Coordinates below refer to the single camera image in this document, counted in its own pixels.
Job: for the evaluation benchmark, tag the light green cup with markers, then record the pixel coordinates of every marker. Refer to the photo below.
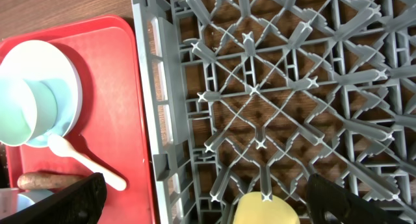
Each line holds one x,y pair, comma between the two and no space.
28,110

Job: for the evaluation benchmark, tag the grey dishwasher rack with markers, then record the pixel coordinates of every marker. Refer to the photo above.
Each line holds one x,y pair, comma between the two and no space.
256,95

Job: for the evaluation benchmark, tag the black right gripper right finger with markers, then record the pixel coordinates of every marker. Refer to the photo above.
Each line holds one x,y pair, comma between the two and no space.
330,203

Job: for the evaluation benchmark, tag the yellow plastic cup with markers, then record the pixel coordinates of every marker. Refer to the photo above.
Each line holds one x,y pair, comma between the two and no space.
252,209

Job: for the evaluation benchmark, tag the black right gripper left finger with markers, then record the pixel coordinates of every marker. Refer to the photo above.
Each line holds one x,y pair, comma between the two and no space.
81,202

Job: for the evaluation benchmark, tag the brown sausage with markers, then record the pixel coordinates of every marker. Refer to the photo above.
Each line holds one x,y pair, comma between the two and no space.
43,180

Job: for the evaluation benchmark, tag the light blue plate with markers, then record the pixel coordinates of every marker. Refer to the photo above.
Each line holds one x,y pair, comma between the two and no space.
40,61

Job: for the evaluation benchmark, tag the white plastic spoon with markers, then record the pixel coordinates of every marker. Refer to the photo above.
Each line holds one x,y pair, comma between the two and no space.
63,148

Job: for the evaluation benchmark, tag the light blue bowl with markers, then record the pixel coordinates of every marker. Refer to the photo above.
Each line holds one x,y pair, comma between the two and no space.
12,200

